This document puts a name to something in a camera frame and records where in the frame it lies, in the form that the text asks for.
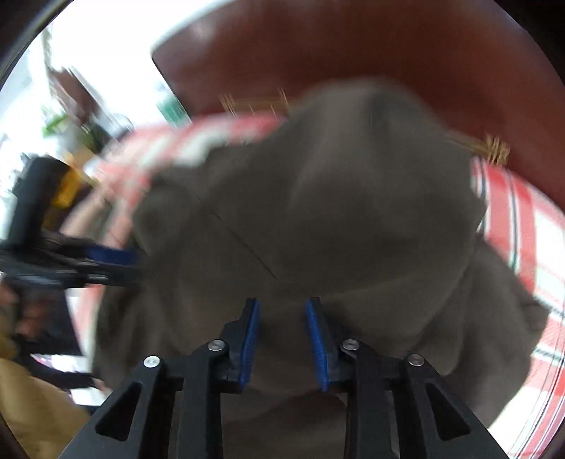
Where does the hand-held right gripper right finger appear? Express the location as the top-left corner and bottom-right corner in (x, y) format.
(304, 297), (508, 459)

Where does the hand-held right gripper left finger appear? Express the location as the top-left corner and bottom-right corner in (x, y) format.
(57, 297), (262, 459)

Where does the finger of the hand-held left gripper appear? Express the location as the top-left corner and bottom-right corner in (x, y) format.
(82, 238), (138, 264)
(79, 264), (144, 288)

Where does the brown garment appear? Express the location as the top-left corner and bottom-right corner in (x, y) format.
(90, 77), (550, 459)

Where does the person's left forearm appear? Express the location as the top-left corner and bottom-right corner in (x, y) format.
(0, 327), (94, 459)

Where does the green plant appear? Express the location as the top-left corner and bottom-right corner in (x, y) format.
(41, 114), (70, 138)

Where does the brown wooden furniture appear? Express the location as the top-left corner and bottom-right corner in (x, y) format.
(48, 67), (100, 126)

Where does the green packet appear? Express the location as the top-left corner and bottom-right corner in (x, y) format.
(156, 83), (187, 123)

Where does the red plaid blanket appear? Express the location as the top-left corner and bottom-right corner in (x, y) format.
(57, 90), (565, 457)

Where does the reddish wooden headboard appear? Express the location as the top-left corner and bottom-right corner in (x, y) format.
(150, 0), (565, 204)

